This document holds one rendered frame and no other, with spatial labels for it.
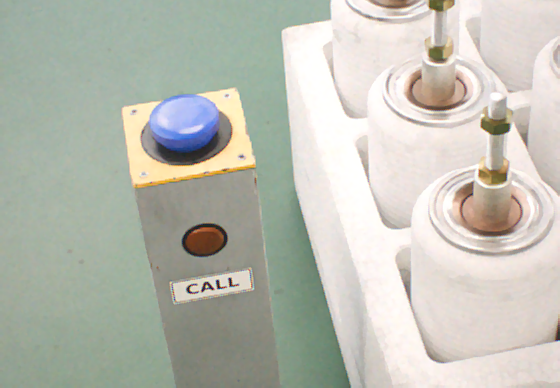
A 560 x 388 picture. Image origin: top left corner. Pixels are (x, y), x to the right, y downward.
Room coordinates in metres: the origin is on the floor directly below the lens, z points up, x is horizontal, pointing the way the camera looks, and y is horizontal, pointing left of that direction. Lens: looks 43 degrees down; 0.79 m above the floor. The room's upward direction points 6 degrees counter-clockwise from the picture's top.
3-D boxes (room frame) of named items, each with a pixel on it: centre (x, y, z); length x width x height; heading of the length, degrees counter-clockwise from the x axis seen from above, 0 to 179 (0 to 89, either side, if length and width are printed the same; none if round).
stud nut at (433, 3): (0.65, -0.11, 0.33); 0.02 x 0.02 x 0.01; 5
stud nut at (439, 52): (0.65, -0.11, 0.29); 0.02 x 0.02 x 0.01; 5
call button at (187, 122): (0.55, 0.05, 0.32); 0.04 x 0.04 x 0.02
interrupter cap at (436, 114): (0.65, -0.11, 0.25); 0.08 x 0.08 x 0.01
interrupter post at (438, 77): (0.65, -0.11, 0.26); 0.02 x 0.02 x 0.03
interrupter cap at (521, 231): (0.53, -0.12, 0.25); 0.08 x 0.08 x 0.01
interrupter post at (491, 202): (0.53, -0.12, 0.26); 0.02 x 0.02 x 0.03
